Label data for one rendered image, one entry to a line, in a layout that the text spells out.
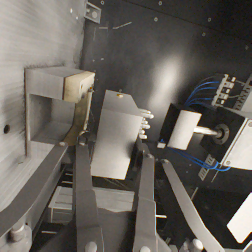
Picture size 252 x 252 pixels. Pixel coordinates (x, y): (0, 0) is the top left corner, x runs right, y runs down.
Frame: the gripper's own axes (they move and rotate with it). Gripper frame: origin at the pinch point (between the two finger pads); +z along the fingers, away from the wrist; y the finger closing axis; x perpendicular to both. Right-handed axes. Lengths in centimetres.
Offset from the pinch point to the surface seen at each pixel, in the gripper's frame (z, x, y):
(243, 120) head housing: 9.1, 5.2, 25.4
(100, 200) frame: 11.6, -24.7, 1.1
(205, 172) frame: 32, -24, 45
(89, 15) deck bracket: 33.7, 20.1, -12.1
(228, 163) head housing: 8.0, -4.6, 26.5
